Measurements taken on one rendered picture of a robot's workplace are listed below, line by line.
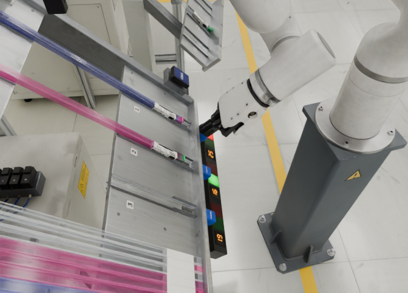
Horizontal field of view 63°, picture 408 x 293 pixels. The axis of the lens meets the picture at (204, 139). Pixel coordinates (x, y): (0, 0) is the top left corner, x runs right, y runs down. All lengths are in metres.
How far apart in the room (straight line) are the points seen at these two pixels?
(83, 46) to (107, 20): 0.88
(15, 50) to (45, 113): 1.39
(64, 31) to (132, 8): 0.36
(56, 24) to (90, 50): 0.08
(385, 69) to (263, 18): 0.28
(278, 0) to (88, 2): 1.14
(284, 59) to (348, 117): 0.23
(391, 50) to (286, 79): 0.19
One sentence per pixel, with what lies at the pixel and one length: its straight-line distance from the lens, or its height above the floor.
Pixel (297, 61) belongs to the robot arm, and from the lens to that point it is 0.67.
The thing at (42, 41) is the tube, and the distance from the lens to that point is 0.67.
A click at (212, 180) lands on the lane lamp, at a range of 0.79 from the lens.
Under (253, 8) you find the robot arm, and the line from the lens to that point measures 0.57.
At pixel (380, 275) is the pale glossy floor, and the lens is 1.54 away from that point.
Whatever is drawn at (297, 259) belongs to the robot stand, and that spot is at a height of 0.02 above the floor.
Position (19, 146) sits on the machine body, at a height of 0.62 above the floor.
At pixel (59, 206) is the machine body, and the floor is 0.62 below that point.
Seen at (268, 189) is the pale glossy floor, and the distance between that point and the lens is 1.57.
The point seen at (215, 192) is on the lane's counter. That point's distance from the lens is 0.77.
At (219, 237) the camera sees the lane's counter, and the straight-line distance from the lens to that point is 0.72.
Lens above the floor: 1.33
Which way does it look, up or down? 51 degrees down
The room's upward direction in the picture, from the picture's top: straight up
